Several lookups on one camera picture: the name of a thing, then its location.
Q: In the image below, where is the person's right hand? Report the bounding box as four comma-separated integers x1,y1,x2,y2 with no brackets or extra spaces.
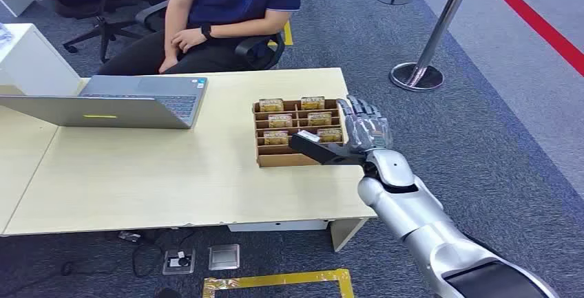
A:
158,54,180,74

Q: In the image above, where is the person's left hand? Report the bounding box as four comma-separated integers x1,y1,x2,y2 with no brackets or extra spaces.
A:
171,28,207,54

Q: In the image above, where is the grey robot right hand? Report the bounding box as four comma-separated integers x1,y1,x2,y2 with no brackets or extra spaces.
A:
336,94,394,156

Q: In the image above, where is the gold patterned card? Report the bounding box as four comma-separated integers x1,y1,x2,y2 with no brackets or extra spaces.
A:
258,98,284,113
300,96,326,111
306,111,333,127
267,114,293,129
317,128,343,143
263,131,290,146

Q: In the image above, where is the wooden card holder box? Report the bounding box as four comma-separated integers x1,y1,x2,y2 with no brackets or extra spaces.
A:
252,97,348,169

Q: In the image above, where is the silver grey laptop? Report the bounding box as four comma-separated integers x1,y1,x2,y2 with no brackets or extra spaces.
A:
0,75,209,130

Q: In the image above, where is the black office chair with armrests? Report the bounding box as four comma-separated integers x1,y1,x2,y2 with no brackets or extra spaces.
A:
135,0,286,71

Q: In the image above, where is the black swivel office chair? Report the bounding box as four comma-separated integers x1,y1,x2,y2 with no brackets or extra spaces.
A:
23,0,169,63

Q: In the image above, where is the yellow floor tape corner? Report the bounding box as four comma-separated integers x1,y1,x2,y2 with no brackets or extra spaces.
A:
268,20,294,47

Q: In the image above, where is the beige desk leg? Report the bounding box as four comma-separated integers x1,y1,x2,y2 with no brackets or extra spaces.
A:
329,217,368,253

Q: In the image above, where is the clear plastic bag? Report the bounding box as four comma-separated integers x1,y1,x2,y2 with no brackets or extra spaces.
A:
0,23,14,51

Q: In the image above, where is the yellow floor tape rectangle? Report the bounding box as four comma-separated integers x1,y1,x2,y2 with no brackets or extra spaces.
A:
202,268,355,298

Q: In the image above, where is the metal floor socket cover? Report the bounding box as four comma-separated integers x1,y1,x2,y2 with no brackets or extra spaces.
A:
208,244,241,271

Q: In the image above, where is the floor socket box with plug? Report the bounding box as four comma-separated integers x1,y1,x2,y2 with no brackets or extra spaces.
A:
162,248,196,276

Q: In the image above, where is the red barrier belt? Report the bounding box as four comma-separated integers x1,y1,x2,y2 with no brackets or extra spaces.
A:
474,0,584,78

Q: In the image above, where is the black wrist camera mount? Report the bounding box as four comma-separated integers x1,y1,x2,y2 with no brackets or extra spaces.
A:
289,130,367,167

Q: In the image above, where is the chrome stanchion post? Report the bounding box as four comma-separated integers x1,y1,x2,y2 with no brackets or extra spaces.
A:
388,0,478,92

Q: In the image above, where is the white under-desk rail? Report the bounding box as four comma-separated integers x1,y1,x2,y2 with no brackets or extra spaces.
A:
227,220,329,233

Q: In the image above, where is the black cable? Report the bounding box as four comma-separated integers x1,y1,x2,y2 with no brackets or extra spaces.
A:
0,260,108,298
131,229,197,279

